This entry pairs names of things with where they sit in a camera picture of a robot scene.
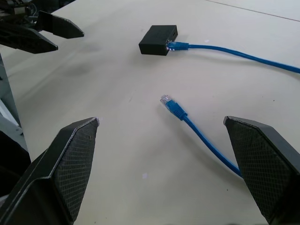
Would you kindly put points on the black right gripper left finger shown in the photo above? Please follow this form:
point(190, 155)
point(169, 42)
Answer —
point(58, 168)

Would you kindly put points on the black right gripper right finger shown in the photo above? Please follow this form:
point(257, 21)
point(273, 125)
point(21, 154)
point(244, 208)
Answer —
point(264, 164)

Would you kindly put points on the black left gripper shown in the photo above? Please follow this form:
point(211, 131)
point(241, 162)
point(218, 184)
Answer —
point(16, 10)

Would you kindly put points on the small black box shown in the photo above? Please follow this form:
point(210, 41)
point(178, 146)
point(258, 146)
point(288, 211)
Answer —
point(157, 41)

